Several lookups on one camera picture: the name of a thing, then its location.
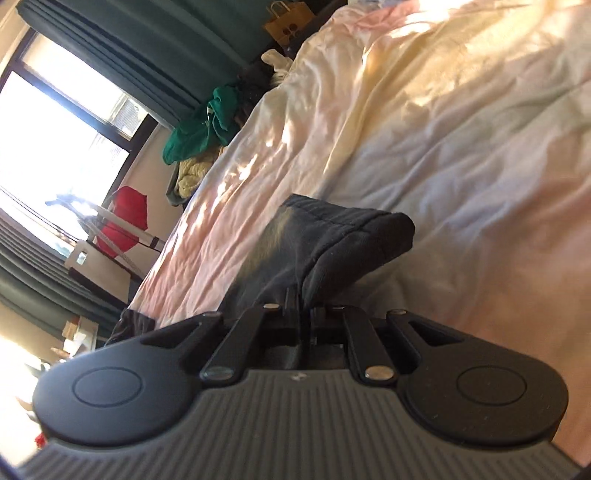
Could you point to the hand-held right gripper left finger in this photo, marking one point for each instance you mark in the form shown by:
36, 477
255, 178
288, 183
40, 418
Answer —
292, 318

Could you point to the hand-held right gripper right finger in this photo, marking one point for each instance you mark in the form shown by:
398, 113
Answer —
318, 323

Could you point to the dark grey garment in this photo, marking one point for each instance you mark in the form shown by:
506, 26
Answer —
323, 240

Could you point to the black crumpled garment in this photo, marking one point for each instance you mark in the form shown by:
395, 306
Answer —
131, 325

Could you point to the yellow knitted cloth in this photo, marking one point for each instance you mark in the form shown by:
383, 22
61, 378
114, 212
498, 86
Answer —
194, 173

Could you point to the red cloth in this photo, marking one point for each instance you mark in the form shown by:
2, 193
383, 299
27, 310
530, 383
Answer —
127, 217

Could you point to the green cloth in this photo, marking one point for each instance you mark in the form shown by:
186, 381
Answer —
198, 134

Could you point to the bed with pastel duvet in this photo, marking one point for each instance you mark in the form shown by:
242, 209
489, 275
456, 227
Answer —
461, 161

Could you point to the dark clothing pile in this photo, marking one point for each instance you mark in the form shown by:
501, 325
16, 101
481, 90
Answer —
251, 99

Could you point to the teal curtain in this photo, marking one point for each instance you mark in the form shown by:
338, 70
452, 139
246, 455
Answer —
51, 281
161, 50

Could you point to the white cloth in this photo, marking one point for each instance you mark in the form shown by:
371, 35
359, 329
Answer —
277, 62

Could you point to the white desk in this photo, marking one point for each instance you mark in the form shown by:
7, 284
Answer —
27, 364

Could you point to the window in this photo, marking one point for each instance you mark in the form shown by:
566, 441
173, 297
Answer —
60, 138

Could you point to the brown paper bag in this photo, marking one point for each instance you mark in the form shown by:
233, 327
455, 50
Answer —
288, 23

